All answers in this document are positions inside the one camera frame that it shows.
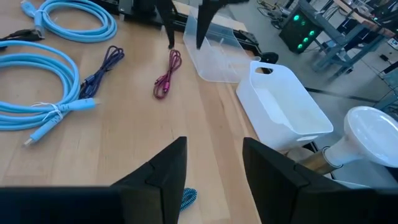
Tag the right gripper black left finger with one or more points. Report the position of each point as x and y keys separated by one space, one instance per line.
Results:
x=161 y=186

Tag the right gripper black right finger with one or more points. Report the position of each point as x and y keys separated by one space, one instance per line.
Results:
x=280 y=193

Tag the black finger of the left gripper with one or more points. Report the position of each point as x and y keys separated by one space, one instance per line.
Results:
x=168 y=18
x=206 y=18

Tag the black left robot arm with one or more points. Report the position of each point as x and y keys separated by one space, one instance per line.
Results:
x=143 y=7

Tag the clear plastic bin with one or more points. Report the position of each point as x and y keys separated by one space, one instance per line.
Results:
x=217 y=59

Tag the white plastic bin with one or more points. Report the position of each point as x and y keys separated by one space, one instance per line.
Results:
x=273 y=112

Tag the computer tower green lights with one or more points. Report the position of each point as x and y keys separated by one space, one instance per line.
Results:
x=298 y=34

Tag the white mushroom table lamp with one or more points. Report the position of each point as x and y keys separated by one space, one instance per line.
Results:
x=370 y=133

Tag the grey metal desk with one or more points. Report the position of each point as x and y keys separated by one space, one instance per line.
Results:
x=332 y=34

